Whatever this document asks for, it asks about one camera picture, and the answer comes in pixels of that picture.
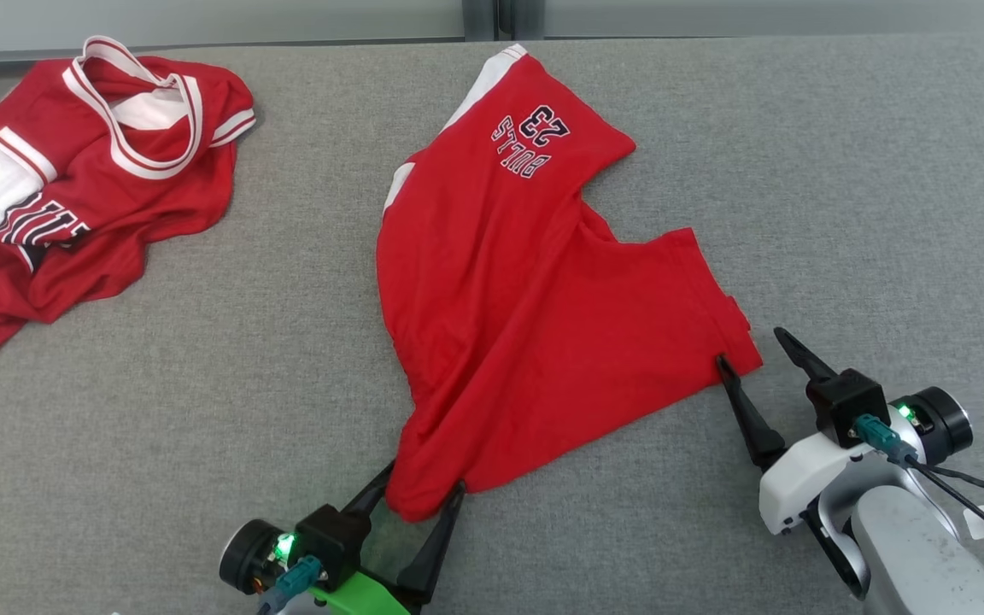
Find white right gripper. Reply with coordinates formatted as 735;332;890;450
715;326;974;537

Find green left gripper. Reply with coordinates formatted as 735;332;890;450
219;461;467;615

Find red basketball shorts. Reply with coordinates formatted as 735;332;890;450
375;43;764;524

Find red basketball jersey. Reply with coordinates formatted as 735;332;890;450
0;34;256;353

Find right black cable teal plug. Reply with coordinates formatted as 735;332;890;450
852;413;984;599

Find black cable teal plug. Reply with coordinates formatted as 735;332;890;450
852;413;984;599
255;553;324;615

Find left black cable teal plug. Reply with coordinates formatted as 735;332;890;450
255;553;324;615

